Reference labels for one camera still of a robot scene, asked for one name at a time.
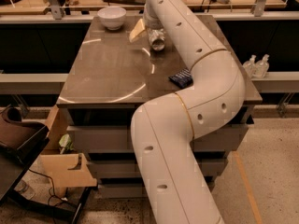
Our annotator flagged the dark brown tray cart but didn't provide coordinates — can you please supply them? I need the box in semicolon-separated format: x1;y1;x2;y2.
0;105;92;224

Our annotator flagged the grey drawer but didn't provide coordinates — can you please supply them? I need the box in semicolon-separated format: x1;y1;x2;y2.
67;124;249;153
98;182;215;199
87;159;227;179

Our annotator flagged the black floor cable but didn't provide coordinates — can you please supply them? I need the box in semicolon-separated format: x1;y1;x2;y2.
28;167;78;208

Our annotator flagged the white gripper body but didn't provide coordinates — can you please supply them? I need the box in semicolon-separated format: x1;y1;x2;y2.
143;4;163;30

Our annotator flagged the beige cardboard piece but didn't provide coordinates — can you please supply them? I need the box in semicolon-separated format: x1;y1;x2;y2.
40;105;97;197

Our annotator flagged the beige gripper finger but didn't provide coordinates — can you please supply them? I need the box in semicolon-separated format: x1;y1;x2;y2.
129;19;147;43

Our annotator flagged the white ceramic bowl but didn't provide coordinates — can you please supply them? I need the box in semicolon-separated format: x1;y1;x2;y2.
97;7;126;30

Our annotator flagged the right clear pump bottle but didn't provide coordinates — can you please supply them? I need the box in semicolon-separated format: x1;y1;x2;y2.
253;54;269;78

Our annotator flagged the middle grey drawer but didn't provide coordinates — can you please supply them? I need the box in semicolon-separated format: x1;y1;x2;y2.
87;159;227;179

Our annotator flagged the clear pump bottle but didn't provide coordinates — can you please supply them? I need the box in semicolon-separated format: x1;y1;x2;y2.
243;55;256;77
253;54;269;78

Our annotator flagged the left clear pump bottle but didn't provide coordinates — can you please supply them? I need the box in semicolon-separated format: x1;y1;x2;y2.
243;55;256;77

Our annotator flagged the green white small packet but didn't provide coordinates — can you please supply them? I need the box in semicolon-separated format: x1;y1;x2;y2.
59;133;73;153

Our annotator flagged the top grey drawer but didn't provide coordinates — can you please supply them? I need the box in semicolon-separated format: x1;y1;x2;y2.
67;124;249;153

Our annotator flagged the silver green 7up can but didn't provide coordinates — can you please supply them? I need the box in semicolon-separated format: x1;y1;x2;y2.
148;29;165;51

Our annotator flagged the dark blue snack packet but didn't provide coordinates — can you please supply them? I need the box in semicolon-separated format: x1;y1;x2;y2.
169;68;192;89

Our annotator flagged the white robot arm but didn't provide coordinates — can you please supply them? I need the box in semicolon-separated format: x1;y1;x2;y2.
131;0;245;224

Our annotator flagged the bottom grey drawer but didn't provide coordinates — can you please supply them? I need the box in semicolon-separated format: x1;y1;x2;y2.
98;182;215;199

